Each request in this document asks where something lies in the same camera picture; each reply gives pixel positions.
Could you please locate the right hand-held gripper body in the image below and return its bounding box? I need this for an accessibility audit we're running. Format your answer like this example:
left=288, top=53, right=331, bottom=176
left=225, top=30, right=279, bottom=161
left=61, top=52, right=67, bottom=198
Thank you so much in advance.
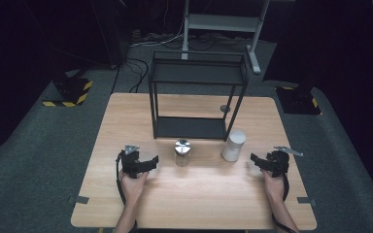
left=264, top=146, right=305, bottom=179

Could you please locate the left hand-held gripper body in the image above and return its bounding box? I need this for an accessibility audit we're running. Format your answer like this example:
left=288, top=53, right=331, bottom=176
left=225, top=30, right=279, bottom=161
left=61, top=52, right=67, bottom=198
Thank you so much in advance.
left=118, top=144, right=151, bottom=180

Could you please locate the white lidded container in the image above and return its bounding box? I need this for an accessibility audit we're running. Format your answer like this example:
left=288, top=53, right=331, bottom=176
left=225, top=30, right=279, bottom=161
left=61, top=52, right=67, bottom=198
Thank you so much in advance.
left=220, top=129, right=248, bottom=163

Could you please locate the black metal shelf rack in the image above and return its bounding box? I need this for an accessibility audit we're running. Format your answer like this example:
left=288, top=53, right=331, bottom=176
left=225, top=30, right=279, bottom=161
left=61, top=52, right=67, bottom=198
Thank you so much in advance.
left=148, top=45, right=252, bottom=143

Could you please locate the person's right hand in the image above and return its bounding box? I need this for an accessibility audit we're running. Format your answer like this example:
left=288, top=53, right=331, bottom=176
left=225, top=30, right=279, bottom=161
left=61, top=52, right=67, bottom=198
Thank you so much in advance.
left=260, top=169, right=288, bottom=204

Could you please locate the person's left hand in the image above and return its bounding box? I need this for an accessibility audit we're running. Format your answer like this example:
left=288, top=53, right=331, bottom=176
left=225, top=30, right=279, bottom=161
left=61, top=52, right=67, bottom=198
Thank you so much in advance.
left=119, top=169, right=151, bottom=208

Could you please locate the grey tape tab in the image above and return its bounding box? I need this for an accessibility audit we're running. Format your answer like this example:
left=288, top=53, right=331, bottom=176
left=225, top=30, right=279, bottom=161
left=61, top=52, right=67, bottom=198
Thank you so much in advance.
left=66, top=194, right=90, bottom=206
left=296, top=195, right=319, bottom=208

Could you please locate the yellow black striped base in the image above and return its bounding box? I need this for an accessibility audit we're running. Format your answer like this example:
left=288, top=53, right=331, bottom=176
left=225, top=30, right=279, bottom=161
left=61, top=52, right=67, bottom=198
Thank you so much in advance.
left=274, top=84, right=323, bottom=117
left=41, top=75, right=94, bottom=108

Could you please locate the grey metal stand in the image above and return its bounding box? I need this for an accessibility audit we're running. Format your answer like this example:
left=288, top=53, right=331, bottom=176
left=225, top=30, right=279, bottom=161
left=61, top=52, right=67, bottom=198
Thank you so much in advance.
left=181, top=0, right=272, bottom=76

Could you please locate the black right gripper strap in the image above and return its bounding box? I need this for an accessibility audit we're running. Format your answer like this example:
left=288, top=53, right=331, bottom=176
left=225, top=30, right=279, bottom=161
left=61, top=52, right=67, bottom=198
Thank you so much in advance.
left=271, top=173, right=298, bottom=233

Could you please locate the black floor cable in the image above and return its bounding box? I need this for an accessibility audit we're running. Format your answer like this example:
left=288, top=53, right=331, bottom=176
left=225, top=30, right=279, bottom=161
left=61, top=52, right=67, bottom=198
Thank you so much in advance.
left=111, top=57, right=151, bottom=95

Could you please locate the white floor cable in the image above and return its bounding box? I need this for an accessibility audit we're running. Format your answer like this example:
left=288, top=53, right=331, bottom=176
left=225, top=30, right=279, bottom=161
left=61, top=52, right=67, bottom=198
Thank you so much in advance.
left=130, top=17, right=187, bottom=49

